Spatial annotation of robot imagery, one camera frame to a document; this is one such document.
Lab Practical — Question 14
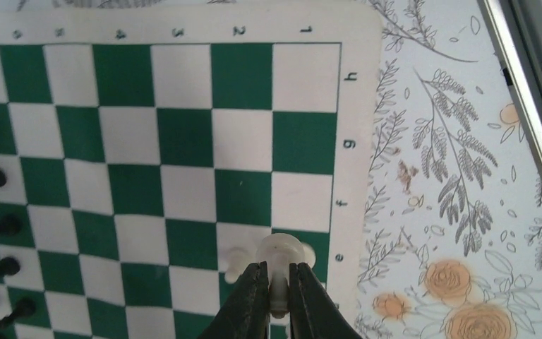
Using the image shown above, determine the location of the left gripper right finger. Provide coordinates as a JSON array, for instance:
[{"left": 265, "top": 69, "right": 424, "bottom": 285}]
[{"left": 289, "top": 263, "right": 361, "bottom": 339}]

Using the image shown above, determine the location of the floral table cloth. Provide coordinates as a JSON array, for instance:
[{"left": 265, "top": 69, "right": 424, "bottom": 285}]
[{"left": 0, "top": 1, "right": 542, "bottom": 338}]

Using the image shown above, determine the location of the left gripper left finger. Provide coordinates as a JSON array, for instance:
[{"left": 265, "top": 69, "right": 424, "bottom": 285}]
[{"left": 198, "top": 261, "right": 270, "bottom": 339}]

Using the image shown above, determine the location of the aluminium mounting rail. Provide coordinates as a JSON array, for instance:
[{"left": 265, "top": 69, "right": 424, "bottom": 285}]
[{"left": 478, "top": 0, "right": 542, "bottom": 230}]

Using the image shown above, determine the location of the green white chess board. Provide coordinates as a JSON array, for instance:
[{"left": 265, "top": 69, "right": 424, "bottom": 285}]
[{"left": 0, "top": 1, "right": 380, "bottom": 338}]

